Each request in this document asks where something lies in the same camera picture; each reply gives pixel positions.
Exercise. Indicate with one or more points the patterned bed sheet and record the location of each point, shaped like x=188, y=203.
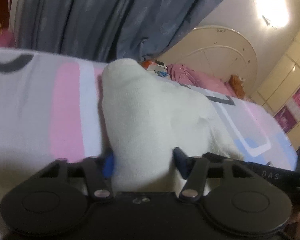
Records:
x=51, y=107

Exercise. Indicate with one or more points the blue-grey centre curtain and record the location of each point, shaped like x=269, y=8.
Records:
x=105, y=30

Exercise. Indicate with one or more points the pink blanket at headboard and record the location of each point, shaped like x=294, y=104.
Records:
x=186, y=76

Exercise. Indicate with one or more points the cream round headboard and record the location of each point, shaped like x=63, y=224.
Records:
x=217, y=51

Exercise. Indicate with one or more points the orange white clutter items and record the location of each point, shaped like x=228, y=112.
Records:
x=155, y=67

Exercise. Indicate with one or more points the cream white small garment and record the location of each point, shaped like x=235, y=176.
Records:
x=146, y=118

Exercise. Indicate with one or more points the orange plush toy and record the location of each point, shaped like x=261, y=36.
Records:
x=237, y=85

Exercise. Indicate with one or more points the wall lamp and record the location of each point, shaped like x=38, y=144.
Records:
x=267, y=21

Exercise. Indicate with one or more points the cream wardrobe with pink panels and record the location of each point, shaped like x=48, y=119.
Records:
x=279, y=94

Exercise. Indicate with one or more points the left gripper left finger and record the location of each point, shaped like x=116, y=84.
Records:
x=107, y=163

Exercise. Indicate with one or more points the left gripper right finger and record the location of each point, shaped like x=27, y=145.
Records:
x=182, y=162

